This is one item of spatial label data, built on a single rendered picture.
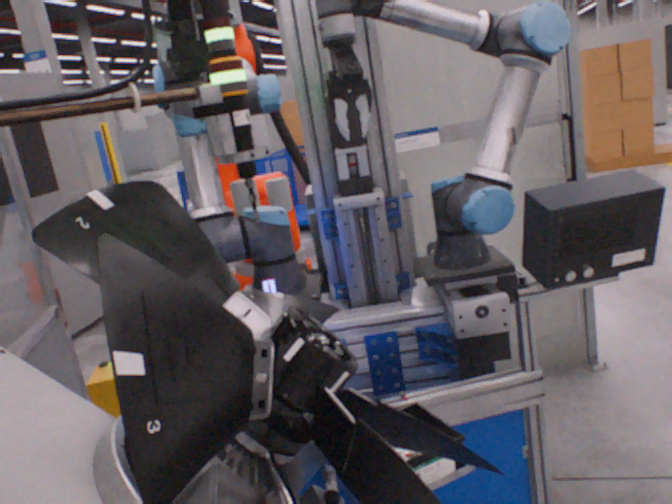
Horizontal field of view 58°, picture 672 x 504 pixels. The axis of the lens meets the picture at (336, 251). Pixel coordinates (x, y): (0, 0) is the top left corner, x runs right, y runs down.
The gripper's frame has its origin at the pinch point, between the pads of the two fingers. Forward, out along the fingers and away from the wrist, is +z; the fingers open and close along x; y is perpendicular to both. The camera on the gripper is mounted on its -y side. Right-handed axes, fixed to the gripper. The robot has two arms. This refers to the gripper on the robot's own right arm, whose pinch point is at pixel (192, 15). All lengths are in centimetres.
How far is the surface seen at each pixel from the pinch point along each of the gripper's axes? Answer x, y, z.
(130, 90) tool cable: 12.0, 10.7, 23.0
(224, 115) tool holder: 1.6, 15.1, 19.4
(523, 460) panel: -55, 103, -10
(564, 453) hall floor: -122, 166, -83
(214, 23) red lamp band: 0.4, 4.2, 18.4
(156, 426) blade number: 17, 37, 52
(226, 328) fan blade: 9, 36, 38
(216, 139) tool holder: 3.1, 17.8, 18.6
